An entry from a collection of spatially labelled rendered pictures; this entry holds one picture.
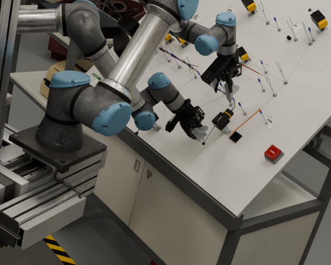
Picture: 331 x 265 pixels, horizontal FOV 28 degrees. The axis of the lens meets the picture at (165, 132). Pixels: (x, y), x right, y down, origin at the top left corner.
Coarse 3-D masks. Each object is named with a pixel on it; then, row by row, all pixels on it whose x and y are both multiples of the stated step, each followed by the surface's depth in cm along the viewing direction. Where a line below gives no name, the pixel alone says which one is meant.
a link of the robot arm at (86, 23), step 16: (80, 16) 224; (96, 16) 229; (80, 32) 223; (96, 32) 224; (80, 48) 225; (96, 48) 224; (96, 64) 228; (112, 64) 229; (144, 112) 237; (144, 128) 238
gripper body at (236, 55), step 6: (216, 54) 250; (234, 54) 248; (228, 60) 250; (234, 60) 253; (228, 66) 253; (234, 66) 252; (240, 66) 254; (222, 72) 252; (228, 72) 251; (234, 72) 255; (222, 78) 254
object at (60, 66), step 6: (78, 60) 360; (84, 60) 363; (54, 66) 351; (60, 66) 350; (78, 66) 351; (84, 66) 355; (90, 66) 358; (48, 72) 351; (54, 72) 348; (84, 72) 347; (48, 78) 351; (42, 84) 352; (48, 84) 348; (42, 90) 353; (48, 90) 349
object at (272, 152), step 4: (268, 148) 257; (272, 148) 256; (276, 148) 256; (264, 152) 257; (268, 152) 256; (272, 152) 255; (276, 152) 255; (280, 152) 255; (268, 156) 255; (272, 156) 254; (276, 156) 254
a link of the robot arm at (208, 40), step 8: (192, 32) 237; (200, 32) 236; (208, 32) 235; (216, 32) 235; (224, 32) 237; (192, 40) 238; (200, 40) 233; (208, 40) 232; (216, 40) 234; (224, 40) 238; (200, 48) 235; (208, 48) 233; (216, 48) 236
